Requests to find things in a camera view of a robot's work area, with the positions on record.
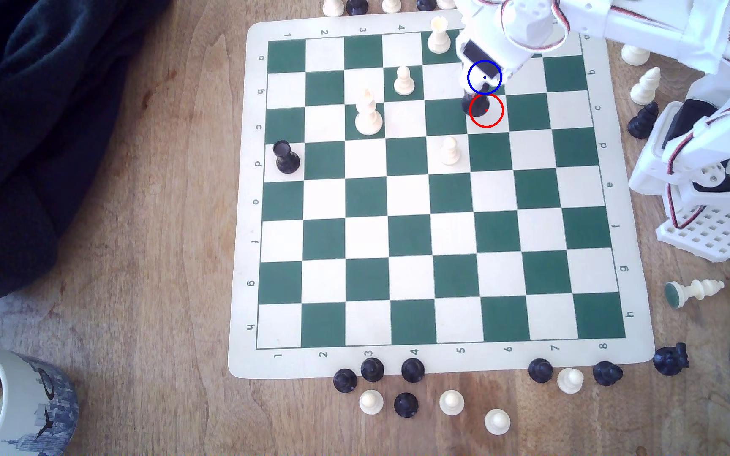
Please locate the tall black chess piece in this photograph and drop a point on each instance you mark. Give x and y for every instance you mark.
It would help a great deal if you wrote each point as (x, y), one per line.
(474, 105)

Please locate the dark blue cloth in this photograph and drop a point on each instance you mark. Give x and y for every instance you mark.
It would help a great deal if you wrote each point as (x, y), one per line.
(29, 126)

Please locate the black chess rook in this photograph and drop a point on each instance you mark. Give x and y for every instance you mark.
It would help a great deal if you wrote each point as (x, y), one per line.
(286, 158)

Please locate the black chess pawn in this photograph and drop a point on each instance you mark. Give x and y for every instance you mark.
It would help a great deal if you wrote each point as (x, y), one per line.
(345, 380)
(540, 370)
(412, 370)
(406, 405)
(372, 369)
(607, 373)

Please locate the white chess pawn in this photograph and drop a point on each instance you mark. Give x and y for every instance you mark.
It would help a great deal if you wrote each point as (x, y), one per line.
(371, 401)
(449, 152)
(451, 402)
(570, 380)
(497, 421)
(404, 82)

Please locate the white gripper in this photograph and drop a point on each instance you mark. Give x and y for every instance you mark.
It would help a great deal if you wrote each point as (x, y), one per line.
(475, 86)

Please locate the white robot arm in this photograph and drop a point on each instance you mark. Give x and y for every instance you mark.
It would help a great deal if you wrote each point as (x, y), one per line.
(644, 22)

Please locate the white chess piece green felt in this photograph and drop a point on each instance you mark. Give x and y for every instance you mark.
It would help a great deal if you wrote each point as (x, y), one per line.
(694, 292)

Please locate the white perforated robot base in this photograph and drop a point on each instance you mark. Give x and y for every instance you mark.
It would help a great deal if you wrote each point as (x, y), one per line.
(713, 237)

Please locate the black chess knight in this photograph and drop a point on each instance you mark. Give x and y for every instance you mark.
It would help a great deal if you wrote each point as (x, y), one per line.
(642, 123)
(669, 360)

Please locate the white chess bishop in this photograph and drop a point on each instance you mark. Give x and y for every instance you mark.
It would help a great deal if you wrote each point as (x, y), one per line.
(644, 88)

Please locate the green white chess board mat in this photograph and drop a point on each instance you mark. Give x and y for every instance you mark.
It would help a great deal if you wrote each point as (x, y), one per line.
(441, 266)

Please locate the white mug with skyline print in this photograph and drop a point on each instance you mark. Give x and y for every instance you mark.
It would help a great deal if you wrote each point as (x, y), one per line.
(35, 405)

